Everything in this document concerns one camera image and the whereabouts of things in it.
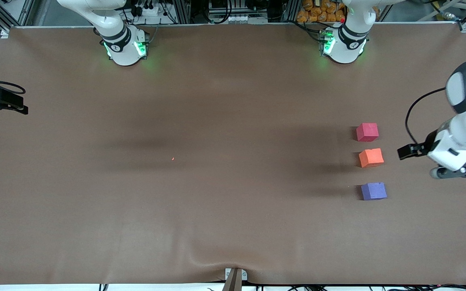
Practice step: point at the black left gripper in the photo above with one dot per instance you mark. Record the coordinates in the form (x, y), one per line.
(428, 146)

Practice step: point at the orange foam block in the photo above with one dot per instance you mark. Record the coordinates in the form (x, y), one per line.
(371, 157)

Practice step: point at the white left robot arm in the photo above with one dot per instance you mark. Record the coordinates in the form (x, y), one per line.
(463, 133)

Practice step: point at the red foam block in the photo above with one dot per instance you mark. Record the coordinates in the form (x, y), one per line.
(367, 132)

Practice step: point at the purple foam block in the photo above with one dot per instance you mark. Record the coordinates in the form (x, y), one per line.
(373, 191)

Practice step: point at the pile of orange objects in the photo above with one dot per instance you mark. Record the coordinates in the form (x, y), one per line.
(318, 12)

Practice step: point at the brown table mat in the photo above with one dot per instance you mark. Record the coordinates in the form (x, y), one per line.
(233, 121)

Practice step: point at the white power strip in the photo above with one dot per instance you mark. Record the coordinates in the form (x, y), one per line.
(152, 12)

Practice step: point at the white connector row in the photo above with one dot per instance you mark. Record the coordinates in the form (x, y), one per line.
(237, 18)

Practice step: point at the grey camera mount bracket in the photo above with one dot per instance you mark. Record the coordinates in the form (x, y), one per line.
(236, 279)

